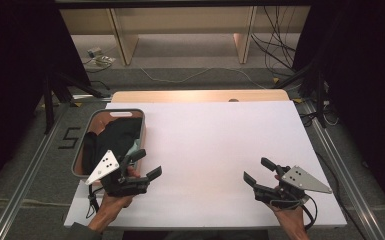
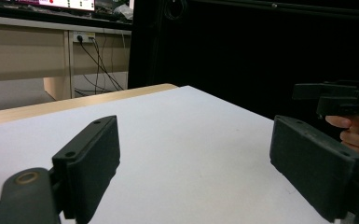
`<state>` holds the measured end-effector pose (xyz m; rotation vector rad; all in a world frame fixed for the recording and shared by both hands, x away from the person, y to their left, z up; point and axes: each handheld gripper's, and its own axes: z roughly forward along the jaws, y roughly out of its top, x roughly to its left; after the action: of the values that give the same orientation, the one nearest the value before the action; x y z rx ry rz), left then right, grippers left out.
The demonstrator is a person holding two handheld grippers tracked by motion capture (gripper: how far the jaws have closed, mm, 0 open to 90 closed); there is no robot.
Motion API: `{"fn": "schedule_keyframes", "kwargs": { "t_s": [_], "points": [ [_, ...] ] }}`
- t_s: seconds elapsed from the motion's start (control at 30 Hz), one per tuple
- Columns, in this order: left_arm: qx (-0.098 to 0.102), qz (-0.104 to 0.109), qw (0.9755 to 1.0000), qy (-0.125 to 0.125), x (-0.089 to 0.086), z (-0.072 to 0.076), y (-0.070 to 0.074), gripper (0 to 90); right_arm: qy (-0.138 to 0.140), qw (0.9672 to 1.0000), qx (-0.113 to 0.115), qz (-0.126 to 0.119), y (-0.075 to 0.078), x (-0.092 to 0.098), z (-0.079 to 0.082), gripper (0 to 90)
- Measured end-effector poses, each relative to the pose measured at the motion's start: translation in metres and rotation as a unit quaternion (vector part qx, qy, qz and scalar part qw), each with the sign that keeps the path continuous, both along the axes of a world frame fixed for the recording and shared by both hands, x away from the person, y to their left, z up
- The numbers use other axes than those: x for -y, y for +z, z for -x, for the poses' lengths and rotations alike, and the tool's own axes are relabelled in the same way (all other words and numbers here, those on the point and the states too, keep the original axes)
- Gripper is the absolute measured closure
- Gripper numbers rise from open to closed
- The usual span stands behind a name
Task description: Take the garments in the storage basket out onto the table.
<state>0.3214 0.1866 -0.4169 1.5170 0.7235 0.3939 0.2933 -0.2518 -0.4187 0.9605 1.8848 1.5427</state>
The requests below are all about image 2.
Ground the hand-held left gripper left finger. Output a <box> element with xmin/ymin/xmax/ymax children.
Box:
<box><xmin>51</xmin><ymin>115</ymin><xmax>121</xmax><ymax>224</ymax></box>

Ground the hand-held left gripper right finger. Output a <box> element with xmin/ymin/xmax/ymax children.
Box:
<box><xmin>269</xmin><ymin>115</ymin><xmax>359</xmax><ymax>223</ymax></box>

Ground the black curtain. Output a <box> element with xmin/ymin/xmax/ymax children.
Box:
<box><xmin>127</xmin><ymin>0</ymin><xmax>359</xmax><ymax>143</ymax></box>

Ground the beige office desk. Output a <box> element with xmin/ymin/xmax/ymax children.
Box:
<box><xmin>0</xmin><ymin>14</ymin><xmax>133</xmax><ymax>102</ymax></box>

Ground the clear plastic bag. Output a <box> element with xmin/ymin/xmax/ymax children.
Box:
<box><xmin>112</xmin><ymin>3</ymin><xmax>134</xmax><ymax>21</ymax></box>

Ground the computer monitor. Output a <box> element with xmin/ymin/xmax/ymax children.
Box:
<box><xmin>3</xmin><ymin>0</ymin><xmax>97</xmax><ymax>13</ymax></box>

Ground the black power cable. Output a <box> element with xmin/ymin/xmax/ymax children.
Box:
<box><xmin>76</xmin><ymin>35</ymin><xmax>125</xmax><ymax>91</ymax></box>
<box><xmin>74</xmin><ymin>36</ymin><xmax>113</xmax><ymax>96</ymax></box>

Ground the white wall power socket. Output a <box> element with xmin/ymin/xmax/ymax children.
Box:
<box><xmin>72</xmin><ymin>31</ymin><xmax>97</xmax><ymax>44</ymax></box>

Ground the coiled black cable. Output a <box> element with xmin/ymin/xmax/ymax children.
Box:
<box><xmin>163</xmin><ymin>0</ymin><xmax>188</xmax><ymax>21</ymax></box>

